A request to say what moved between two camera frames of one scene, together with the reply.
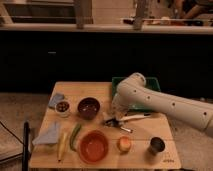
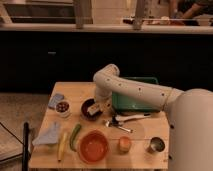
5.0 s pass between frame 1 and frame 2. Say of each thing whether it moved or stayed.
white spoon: stayed
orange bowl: stayed
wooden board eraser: moved
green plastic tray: stayed
